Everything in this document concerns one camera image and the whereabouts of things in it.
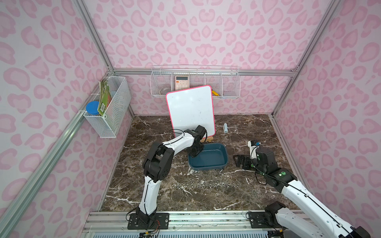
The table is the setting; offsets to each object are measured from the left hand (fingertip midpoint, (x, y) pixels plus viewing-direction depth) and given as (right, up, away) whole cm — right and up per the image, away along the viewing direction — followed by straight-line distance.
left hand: (200, 149), depth 98 cm
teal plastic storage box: (+10, -5, +3) cm, 12 cm away
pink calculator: (-12, +43, -3) cm, 45 cm away
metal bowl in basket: (-22, +37, -5) cm, 43 cm away
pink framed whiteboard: (-6, +25, -11) cm, 29 cm away
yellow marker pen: (+10, +36, -1) cm, 38 cm away
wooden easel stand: (+6, +6, +3) cm, 9 cm away
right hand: (+21, -1, -18) cm, 28 cm away
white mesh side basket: (-46, +15, -24) cm, 54 cm away
